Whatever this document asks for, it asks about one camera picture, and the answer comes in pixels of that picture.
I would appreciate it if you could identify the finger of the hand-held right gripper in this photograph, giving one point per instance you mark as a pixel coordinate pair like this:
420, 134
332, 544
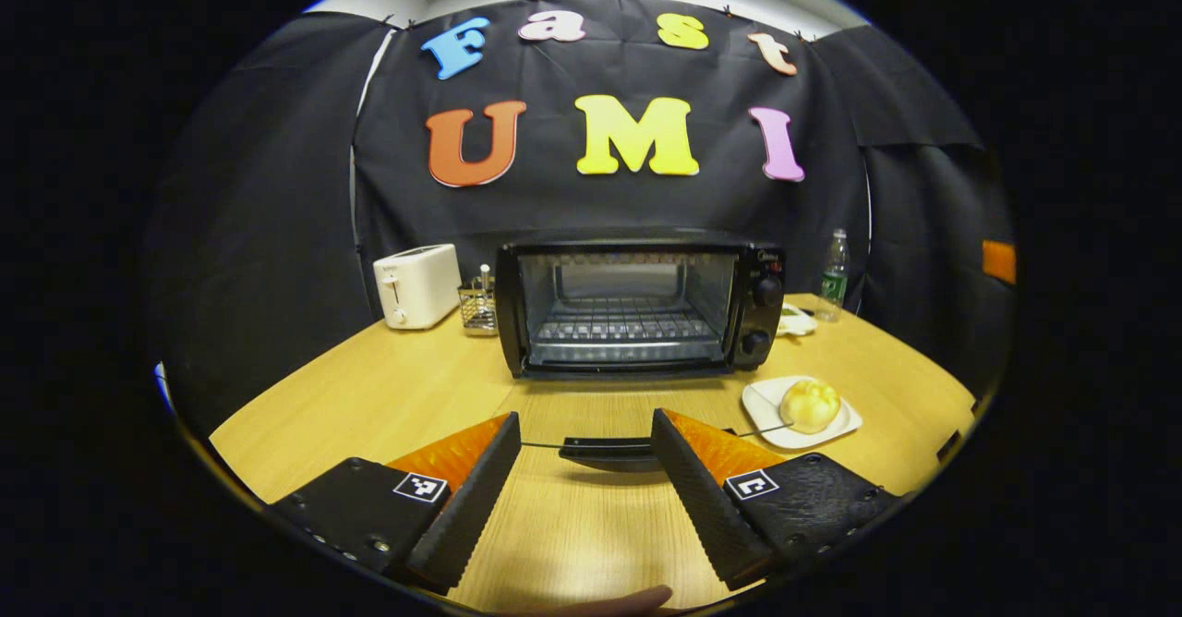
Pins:
999, 261

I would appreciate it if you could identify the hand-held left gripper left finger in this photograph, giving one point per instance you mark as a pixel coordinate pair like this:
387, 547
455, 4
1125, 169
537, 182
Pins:
462, 515

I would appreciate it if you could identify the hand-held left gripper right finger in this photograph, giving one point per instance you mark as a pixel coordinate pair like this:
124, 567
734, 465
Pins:
702, 506

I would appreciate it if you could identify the round bread bun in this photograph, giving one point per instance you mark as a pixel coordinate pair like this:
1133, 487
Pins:
810, 405

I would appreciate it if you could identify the black electric oven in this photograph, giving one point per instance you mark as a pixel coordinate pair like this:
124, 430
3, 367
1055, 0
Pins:
637, 238

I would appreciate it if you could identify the metal oven rack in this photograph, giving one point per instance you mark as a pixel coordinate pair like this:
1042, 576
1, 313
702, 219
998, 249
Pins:
628, 329

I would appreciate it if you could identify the white square plate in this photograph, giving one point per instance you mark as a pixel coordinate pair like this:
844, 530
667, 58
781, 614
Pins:
766, 405

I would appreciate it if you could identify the white toaster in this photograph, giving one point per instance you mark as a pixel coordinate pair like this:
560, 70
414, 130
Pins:
420, 284

